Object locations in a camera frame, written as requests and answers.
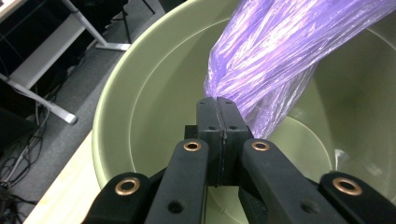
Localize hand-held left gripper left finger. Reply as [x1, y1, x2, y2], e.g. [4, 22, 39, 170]
[144, 96, 225, 224]

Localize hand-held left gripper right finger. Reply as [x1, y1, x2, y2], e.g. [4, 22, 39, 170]
[217, 96, 344, 224]

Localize green plastic trash bin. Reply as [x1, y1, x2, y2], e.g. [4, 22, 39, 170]
[92, 0, 396, 224]

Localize purple plastic trash bag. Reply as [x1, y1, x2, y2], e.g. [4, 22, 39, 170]
[203, 0, 396, 140]

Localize black stand legs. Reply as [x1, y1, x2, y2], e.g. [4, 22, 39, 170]
[120, 0, 157, 45]

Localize dark cabinet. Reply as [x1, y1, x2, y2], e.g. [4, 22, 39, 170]
[0, 106, 40, 154]

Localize tangle of floor cables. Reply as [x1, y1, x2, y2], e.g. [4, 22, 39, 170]
[0, 92, 52, 224]

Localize white metal desk frame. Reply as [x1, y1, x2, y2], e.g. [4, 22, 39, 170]
[0, 0, 132, 126]

